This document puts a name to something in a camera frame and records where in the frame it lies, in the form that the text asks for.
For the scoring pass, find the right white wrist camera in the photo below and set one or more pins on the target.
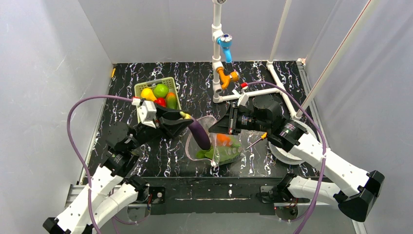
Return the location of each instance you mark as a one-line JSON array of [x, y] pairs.
[[242, 94]]

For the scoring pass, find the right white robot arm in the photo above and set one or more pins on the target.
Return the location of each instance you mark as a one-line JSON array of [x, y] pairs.
[[352, 189]]

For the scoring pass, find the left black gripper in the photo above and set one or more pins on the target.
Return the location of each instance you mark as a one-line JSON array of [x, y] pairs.
[[160, 120]]

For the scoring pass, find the orange toy fruit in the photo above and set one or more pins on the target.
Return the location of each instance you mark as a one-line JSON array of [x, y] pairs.
[[223, 140]]

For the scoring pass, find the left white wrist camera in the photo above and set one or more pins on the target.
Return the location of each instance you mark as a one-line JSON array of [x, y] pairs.
[[146, 111]]

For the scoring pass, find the yellow handled screwdriver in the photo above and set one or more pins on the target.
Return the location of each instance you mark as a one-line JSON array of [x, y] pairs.
[[261, 138]]

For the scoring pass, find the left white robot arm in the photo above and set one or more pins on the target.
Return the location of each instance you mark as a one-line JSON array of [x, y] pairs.
[[109, 190]]

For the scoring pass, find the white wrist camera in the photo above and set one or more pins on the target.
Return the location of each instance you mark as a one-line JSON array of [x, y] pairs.
[[242, 94], [146, 111]]

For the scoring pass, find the orange faucet valve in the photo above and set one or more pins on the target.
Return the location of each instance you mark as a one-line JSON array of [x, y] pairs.
[[227, 79]]

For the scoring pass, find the clear zip top bag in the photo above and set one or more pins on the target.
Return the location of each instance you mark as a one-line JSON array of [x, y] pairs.
[[191, 147]]

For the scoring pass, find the green lime toy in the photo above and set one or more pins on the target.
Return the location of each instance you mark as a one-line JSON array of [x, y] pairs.
[[161, 90]]

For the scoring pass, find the green plastic basket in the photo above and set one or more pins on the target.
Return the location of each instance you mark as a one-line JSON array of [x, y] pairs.
[[169, 81]]

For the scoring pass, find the orange green mango toy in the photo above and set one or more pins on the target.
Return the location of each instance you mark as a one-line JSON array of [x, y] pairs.
[[171, 101]]

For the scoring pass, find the purple eggplant toy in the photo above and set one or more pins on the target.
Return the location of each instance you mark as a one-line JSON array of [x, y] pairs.
[[198, 132]]

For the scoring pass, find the blue faucet valve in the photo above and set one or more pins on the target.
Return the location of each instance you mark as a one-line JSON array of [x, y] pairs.
[[225, 42]]

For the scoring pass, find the yellow pear toy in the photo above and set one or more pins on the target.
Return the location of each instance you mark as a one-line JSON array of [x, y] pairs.
[[148, 94]]

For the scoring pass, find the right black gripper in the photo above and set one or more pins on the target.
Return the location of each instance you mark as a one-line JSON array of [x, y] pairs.
[[233, 119]]

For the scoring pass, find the red pepper toy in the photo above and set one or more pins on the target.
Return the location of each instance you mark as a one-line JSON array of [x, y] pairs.
[[161, 101]]

